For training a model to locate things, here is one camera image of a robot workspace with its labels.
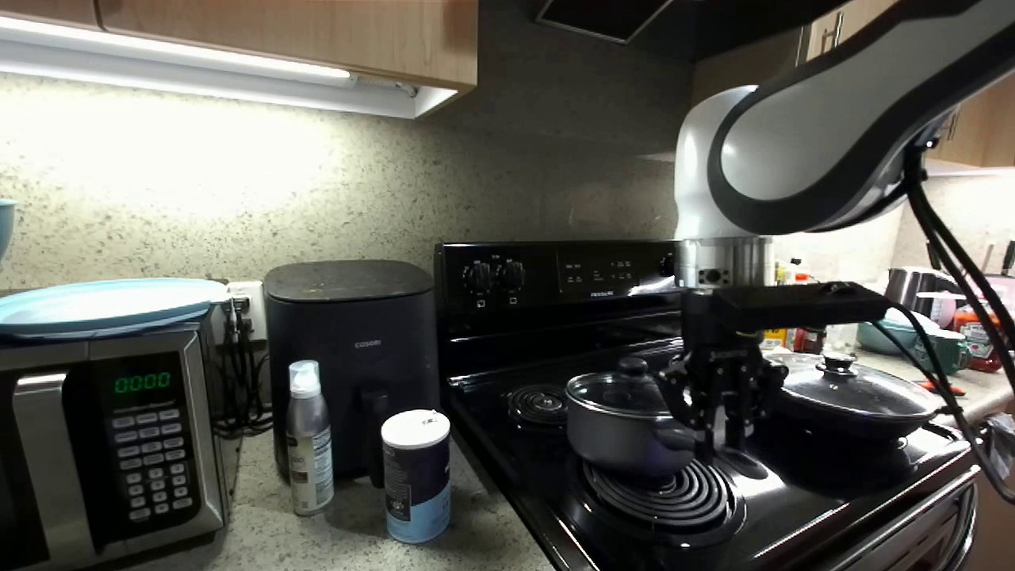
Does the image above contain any black range hood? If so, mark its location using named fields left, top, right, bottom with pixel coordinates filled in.
left=534, top=0, right=852, bottom=61

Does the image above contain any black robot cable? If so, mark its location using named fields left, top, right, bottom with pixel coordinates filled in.
left=844, top=146, right=1015, bottom=510

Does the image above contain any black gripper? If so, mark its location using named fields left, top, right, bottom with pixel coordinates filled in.
left=662, top=283, right=890, bottom=455

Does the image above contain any dark grey lidded saucepan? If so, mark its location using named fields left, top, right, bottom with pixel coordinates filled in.
left=565, top=360, right=699, bottom=478

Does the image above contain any black air fryer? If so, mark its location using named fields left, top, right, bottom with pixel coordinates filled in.
left=265, top=261, right=440, bottom=478

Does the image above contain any white spray bottle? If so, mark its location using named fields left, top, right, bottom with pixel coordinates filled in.
left=286, top=360, right=333, bottom=519

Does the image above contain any stainless steel microwave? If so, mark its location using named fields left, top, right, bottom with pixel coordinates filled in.
left=0, top=319, right=231, bottom=571

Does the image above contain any black frying pan glass lid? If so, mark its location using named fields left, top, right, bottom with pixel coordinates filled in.
left=777, top=356, right=944, bottom=439

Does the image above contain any black electric stove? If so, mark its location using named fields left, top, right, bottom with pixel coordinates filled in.
left=436, top=240, right=976, bottom=571

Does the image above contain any teal bowl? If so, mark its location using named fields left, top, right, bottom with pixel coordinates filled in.
left=856, top=308, right=968, bottom=375

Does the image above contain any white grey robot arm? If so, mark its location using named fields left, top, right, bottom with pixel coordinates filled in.
left=675, top=0, right=1015, bottom=250

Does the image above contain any light blue plate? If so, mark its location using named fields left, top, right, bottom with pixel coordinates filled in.
left=0, top=281, right=229, bottom=341

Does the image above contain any blue white salt canister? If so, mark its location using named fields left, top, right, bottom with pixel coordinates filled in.
left=381, top=410, right=451, bottom=545

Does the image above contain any front left coil burner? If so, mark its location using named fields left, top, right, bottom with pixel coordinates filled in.
left=582, top=461, right=741, bottom=533

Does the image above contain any wooden upper cabinet left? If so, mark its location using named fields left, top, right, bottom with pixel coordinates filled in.
left=0, top=0, right=478, bottom=120

